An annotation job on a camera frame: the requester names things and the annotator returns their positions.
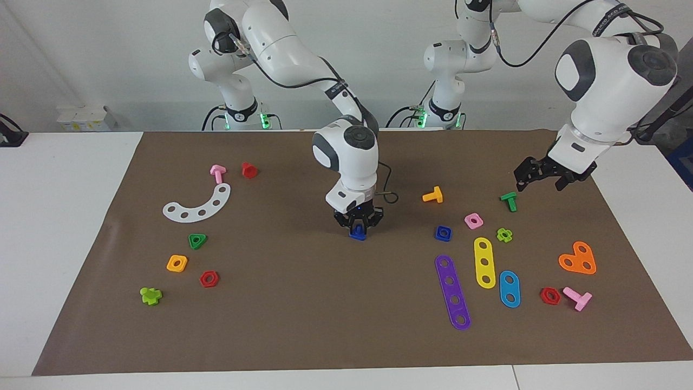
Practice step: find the brown table mat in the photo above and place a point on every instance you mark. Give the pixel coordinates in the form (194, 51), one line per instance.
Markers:
(325, 303)

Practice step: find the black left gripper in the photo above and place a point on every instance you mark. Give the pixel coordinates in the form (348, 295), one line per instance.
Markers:
(568, 170)

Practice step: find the dark green plastic screw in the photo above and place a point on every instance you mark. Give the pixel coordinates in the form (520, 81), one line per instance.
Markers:
(510, 201)

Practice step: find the red hexagon plastic nut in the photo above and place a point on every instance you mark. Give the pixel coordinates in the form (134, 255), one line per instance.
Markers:
(557, 298)
(203, 281)

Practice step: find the white curved perforated plate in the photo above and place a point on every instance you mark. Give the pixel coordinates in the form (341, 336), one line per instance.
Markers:
(193, 215)

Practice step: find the green triangle plastic nut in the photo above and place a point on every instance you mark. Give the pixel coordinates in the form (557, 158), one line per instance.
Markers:
(202, 238)

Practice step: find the orange square plastic nut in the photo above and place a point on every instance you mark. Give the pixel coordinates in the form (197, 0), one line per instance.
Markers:
(170, 266)

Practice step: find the blue square plastic nut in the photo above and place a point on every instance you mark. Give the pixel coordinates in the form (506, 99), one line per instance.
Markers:
(438, 237)

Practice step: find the black clamp device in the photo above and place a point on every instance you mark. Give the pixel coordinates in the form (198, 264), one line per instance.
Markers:
(11, 138)

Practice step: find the blue crate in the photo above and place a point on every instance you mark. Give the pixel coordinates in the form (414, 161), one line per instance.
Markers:
(683, 162)

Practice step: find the blue two-hole strip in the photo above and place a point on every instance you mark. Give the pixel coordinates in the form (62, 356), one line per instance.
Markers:
(509, 289)

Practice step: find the lime green plastic screw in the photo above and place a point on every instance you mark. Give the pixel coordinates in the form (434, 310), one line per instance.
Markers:
(150, 296)

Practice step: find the pink square plastic nut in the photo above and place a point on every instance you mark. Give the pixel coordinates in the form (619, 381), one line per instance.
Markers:
(479, 223)

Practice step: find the purple four-hole strip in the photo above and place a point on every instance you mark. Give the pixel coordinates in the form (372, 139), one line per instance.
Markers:
(452, 290)

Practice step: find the pink plastic screw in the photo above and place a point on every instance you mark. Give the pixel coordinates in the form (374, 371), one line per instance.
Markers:
(580, 299)
(217, 173)

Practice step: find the lime green flower nut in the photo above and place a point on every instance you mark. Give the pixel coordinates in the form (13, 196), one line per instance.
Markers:
(509, 236)

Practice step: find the orange heart-shaped plate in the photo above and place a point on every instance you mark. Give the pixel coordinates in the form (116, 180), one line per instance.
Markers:
(577, 261)

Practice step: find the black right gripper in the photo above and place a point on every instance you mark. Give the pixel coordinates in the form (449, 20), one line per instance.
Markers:
(371, 212)

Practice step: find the red plastic screw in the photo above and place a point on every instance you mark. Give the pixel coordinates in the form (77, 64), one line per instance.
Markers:
(249, 171)

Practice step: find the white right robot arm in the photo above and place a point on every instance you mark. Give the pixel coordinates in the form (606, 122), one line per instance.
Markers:
(346, 157)

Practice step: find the black stand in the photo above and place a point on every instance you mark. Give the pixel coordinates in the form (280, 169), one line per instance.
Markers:
(663, 116)

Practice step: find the white power box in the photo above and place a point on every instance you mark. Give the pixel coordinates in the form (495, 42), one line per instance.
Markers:
(81, 122)

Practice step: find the yellow three-hole strip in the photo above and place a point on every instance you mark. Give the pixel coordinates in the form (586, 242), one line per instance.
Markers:
(483, 253)

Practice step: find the orange plastic screw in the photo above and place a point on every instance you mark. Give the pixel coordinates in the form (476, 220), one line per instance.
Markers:
(436, 195)

